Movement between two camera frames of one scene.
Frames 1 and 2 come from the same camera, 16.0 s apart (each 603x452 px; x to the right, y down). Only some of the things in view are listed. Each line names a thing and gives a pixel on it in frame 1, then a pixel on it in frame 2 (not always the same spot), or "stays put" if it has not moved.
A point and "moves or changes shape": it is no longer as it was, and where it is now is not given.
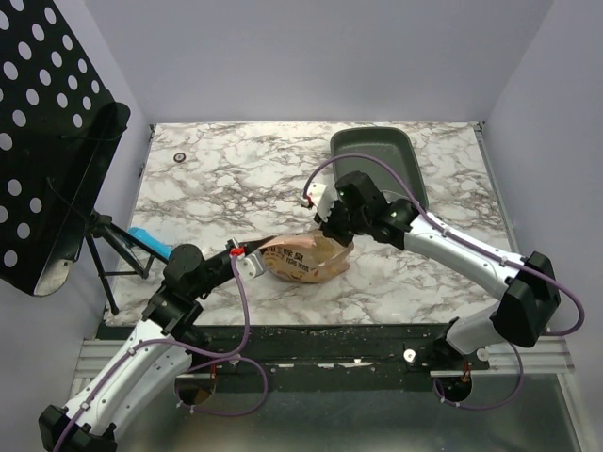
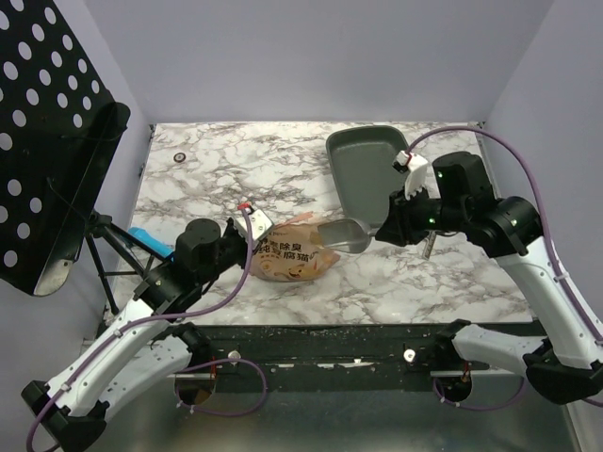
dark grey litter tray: x=392 y=144 stays put
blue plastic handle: x=166 y=250 stays put
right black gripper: x=335 y=225 → x=391 y=223
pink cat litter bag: x=305 y=258 moves or changes shape
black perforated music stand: x=60 y=132 stays put
